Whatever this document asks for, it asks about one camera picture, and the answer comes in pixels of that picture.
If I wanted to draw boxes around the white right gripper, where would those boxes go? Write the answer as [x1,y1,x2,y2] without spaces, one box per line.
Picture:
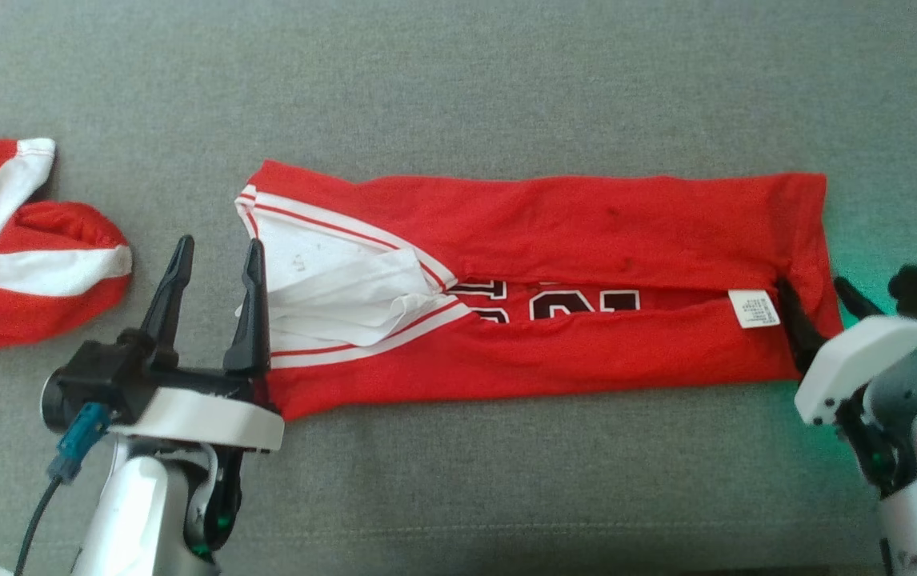
[775,276,917,425]

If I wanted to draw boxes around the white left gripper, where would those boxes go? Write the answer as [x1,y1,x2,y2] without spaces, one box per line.
[110,235,285,454]

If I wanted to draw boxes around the red shorts white stripes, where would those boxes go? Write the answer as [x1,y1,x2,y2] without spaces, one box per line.
[0,132,134,354]

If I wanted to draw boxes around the red basketball jersey white sleeves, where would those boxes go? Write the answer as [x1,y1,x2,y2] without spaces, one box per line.
[234,160,844,422]

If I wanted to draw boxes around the large grey sofa ottoman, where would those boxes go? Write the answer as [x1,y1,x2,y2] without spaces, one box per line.
[0,0,917,576]

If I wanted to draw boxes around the left black cable teal plug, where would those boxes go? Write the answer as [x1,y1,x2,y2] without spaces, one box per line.
[14,402,113,576]

